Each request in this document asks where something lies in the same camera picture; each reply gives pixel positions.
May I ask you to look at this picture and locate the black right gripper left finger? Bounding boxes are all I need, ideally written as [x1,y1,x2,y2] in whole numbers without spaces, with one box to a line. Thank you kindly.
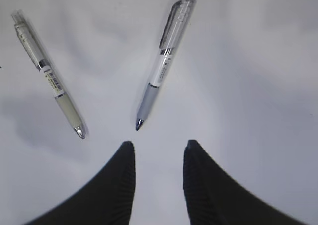
[29,141,136,225]

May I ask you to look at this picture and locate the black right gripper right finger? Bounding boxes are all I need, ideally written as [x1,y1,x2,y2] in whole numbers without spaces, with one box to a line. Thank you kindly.
[183,140,302,225]

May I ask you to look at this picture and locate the grey grip pen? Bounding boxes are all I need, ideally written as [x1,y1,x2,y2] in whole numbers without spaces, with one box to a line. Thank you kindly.
[135,0,196,131]

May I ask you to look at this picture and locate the beige retractable pen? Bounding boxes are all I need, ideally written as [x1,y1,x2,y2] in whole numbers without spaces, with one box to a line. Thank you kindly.
[11,11,86,139]

